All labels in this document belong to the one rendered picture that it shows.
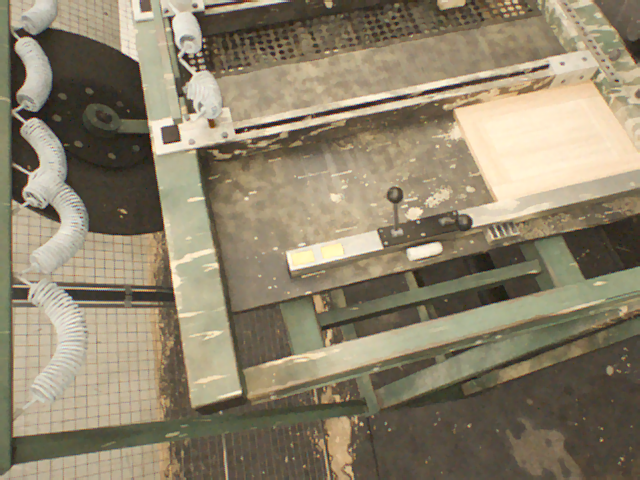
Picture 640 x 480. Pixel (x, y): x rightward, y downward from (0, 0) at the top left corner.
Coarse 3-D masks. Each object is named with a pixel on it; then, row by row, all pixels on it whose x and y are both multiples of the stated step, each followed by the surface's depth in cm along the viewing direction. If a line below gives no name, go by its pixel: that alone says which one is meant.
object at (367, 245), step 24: (552, 192) 122; (576, 192) 122; (600, 192) 122; (624, 192) 124; (480, 216) 119; (504, 216) 119; (528, 216) 121; (336, 240) 116; (360, 240) 116; (432, 240) 119; (312, 264) 113; (336, 264) 116
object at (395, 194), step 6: (396, 186) 109; (390, 192) 108; (396, 192) 108; (402, 192) 109; (390, 198) 109; (396, 198) 108; (402, 198) 109; (396, 204) 111; (396, 210) 112; (396, 216) 113; (396, 222) 113; (396, 228) 114; (396, 234) 115; (402, 234) 115
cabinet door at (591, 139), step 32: (544, 96) 138; (576, 96) 138; (480, 128) 133; (512, 128) 134; (544, 128) 134; (576, 128) 134; (608, 128) 133; (480, 160) 129; (512, 160) 129; (544, 160) 129; (576, 160) 129; (608, 160) 129; (512, 192) 125
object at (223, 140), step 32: (544, 64) 136; (576, 64) 136; (192, 96) 111; (384, 96) 131; (416, 96) 133; (448, 96) 131; (480, 96) 134; (160, 128) 121; (192, 128) 121; (224, 128) 121; (256, 128) 127; (288, 128) 126; (320, 128) 128; (352, 128) 132; (224, 160) 129
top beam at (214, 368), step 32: (160, 64) 131; (160, 96) 126; (160, 160) 118; (192, 160) 118; (160, 192) 114; (192, 192) 114; (192, 224) 111; (192, 256) 107; (192, 288) 104; (224, 288) 107; (192, 320) 101; (224, 320) 101; (192, 352) 98; (224, 352) 98; (192, 384) 96; (224, 384) 96
